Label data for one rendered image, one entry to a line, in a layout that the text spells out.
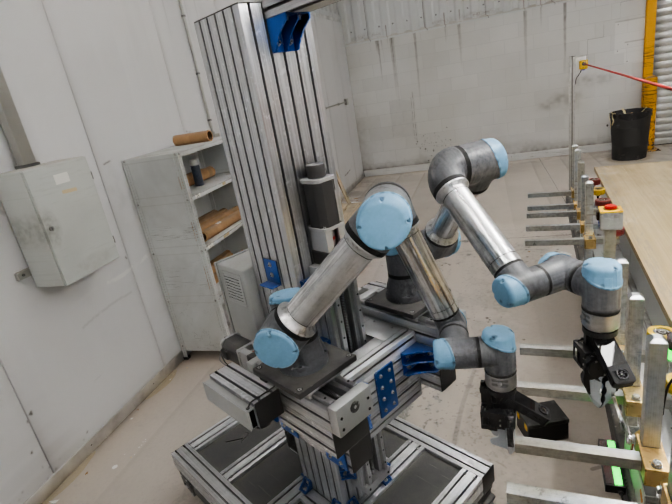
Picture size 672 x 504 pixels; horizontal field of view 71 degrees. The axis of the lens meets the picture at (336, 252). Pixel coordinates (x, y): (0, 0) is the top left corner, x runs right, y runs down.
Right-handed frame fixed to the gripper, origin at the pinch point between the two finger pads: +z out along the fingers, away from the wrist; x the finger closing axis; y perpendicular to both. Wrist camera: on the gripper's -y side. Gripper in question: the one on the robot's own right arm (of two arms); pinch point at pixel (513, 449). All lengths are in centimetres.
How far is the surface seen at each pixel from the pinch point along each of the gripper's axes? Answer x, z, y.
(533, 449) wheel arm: 1.5, -2.4, -4.9
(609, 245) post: -78, -26, -30
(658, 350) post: -2.2, -31.0, -30.4
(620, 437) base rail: -24.0, 12.4, -27.8
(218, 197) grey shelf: -224, -22, 246
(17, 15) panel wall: -94, -157, 244
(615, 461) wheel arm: 1.5, -2.2, -22.8
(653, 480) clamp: 5.1, -1.6, -29.8
